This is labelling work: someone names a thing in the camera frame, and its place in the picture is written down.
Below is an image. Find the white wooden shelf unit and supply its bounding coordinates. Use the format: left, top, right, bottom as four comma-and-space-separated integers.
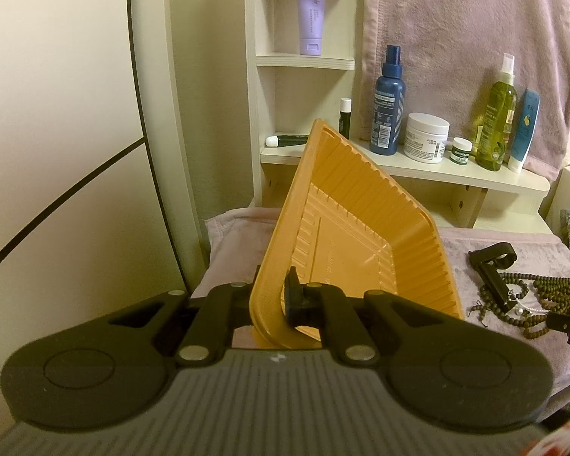
244, 0, 552, 230

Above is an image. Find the upright black stick tube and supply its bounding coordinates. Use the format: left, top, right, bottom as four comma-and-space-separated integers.
338, 97, 353, 138

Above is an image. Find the olive green spray bottle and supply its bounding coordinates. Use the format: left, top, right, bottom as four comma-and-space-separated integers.
475, 54, 519, 172

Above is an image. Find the small green label jar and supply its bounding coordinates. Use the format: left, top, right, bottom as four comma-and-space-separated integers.
451, 137, 473, 167

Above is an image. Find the pink hanging blanket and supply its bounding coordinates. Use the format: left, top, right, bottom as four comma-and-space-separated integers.
351, 0, 570, 181

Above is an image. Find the black plastic clip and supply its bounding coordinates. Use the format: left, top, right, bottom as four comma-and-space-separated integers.
468, 242, 518, 314

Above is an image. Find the pink towel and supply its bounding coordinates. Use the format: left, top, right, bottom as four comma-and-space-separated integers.
187, 206, 570, 419

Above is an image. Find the red and white object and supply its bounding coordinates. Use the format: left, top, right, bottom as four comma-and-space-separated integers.
522, 417, 570, 456

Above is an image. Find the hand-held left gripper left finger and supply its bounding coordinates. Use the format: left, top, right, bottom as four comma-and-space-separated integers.
105, 264, 263, 366

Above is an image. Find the small dark earring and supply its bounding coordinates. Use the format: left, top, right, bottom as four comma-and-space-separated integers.
465, 300, 492, 328

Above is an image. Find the blue spray bottle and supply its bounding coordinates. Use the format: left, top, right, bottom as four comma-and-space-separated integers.
369, 45, 406, 156

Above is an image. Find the white cream jar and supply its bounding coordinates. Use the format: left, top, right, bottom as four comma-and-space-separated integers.
403, 112, 450, 164

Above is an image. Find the white curved side panel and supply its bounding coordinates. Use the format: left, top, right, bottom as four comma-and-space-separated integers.
125, 0, 210, 295

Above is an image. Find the dark green white-capped tube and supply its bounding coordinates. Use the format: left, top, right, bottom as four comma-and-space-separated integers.
265, 135, 309, 148

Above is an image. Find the orange plastic tray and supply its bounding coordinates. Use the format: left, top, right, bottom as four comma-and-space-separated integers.
248, 119, 462, 348

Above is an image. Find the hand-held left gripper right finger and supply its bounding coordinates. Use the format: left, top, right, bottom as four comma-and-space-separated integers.
283, 266, 450, 366

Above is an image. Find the purple cosmetic tube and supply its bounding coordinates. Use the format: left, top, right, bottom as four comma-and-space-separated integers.
294, 0, 327, 56

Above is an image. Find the blue and white tube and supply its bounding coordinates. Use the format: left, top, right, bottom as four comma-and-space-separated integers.
507, 88, 541, 174

